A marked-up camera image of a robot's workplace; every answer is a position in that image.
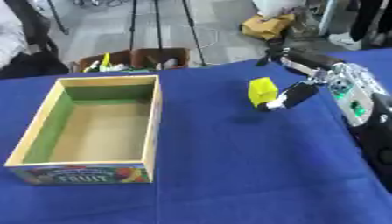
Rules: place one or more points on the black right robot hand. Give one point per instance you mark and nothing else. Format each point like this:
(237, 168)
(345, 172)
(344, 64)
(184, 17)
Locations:
(298, 93)

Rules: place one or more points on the yellow block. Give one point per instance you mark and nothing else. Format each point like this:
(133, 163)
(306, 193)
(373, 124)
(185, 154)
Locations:
(262, 91)

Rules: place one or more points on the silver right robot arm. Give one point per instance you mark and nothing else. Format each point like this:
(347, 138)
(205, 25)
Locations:
(360, 99)

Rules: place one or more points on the brown cardboard box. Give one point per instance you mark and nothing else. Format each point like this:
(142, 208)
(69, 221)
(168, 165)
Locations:
(104, 62)
(161, 58)

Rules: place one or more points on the tan cardboard box green inside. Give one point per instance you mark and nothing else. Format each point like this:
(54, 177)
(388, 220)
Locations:
(92, 128)

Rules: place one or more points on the yellow bag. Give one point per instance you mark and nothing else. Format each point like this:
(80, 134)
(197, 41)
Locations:
(266, 25)

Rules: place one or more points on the person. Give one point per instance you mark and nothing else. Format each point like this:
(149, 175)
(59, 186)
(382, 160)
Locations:
(23, 43)
(365, 23)

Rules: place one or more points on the black tripod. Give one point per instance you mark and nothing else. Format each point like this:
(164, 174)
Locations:
(163, 29)

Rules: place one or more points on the black tripod leg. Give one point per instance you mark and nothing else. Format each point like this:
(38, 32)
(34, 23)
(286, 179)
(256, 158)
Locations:
(57, 16)

